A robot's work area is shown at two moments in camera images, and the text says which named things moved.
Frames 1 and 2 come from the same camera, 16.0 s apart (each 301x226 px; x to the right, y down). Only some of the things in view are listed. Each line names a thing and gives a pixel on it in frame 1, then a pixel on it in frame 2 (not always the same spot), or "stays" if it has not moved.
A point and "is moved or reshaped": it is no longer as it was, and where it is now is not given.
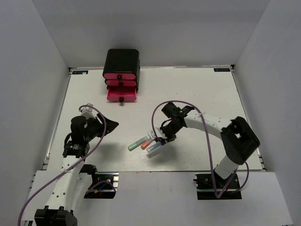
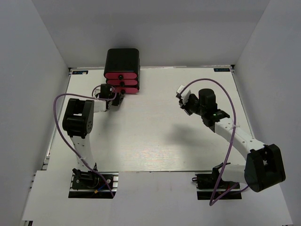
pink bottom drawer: [121, 93] is moved or reshaped
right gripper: [169, 138] → [186, 106]
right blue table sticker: [220, 69] stays
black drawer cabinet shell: [122, 61] stays
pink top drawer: [119, 76] stays
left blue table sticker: [80, 72] stays
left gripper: [111, 125] → [118, 99]
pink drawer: [121, 83] stays
